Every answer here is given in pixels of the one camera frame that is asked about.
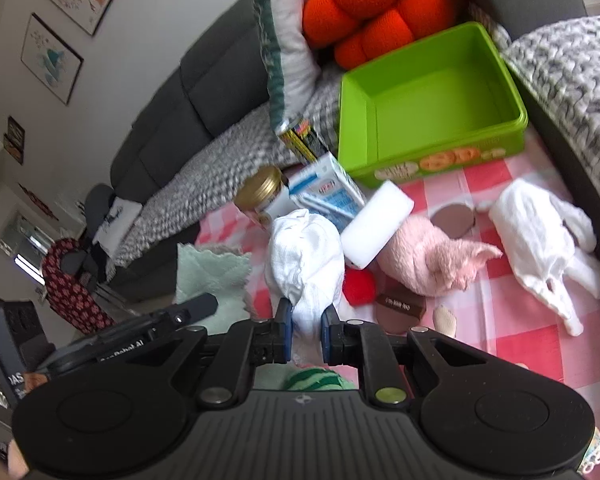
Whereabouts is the gold lid glass jar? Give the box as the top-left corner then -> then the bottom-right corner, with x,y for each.
234,166 -> 297,230

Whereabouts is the watermelon pattern sock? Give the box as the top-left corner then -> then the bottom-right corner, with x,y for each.
282,367 -> 356,392

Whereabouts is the grey knitted blanket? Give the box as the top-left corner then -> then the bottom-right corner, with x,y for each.
503,15 -> 600,192

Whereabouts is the mint green cloth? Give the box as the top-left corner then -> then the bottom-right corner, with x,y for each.
174,244 -> 252,335

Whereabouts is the blue bird picture frame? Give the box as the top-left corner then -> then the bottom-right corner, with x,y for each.
20,13 -> 83,105

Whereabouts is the green plastic biscuit box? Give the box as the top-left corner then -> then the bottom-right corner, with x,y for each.
338,22 -> 528,188

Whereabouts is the white cloth glove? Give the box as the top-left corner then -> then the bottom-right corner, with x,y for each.
482,179 -> 600,337
264,209 -> 344,365

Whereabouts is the brown round coaster with label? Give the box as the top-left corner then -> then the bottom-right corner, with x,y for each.
375,285 -> 427,335

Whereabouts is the pink fluffy sock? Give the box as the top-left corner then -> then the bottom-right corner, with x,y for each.
376,216 -> 503,297

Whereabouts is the santa claus plush toy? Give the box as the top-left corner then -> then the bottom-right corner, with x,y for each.
342,268 -> 377,308

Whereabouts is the black yellow drink can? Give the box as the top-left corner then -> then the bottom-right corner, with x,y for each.
276,117 -> 328,165

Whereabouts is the small rabbit plush doll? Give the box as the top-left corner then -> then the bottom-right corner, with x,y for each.
432,306 -> 457,338

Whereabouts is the grey knitted seat cover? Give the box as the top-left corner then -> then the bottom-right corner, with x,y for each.
112,70 -> 342,269

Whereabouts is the orange pumpkin cushion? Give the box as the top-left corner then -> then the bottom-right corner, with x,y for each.
302,0 -> 466,70

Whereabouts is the red patterned bag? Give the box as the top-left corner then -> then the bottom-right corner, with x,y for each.
42,238 -> 114,335

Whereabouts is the small dark wall sign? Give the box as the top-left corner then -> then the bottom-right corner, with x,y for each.
3,116 -> 26,165

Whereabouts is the white blue milk carton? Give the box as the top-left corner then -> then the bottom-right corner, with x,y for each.
289,153 -> 366,219

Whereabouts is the white green throw pillow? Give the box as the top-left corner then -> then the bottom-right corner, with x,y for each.
253,0 -> 321,129

